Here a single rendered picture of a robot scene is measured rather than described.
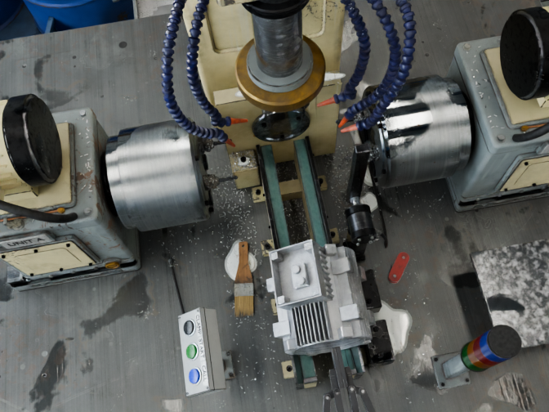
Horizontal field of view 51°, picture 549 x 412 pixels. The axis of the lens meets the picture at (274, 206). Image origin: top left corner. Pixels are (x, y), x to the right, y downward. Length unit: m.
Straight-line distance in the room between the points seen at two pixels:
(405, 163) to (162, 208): 0.56
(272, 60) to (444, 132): 0.46
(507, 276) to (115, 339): 0.98
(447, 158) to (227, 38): 0.57
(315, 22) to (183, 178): 0.47
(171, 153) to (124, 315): 0.49
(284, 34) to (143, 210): 0.53
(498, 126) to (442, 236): 0.39
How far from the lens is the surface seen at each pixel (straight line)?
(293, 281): 1.22
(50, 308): 1.66
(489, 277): 1.48
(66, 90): 1.94
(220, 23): 1.35
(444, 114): 1.35
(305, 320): 1.22
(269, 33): 1.03
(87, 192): 1.31
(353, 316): 1.21
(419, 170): 1.37
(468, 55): 1.45
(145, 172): 1.30
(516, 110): 1.38
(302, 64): 1.15
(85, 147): 1.37
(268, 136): 1.51
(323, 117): 1.49
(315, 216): 1.47
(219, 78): 1.49
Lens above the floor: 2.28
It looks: 67 degrees down
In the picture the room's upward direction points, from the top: 7 degrees counter-clockwise
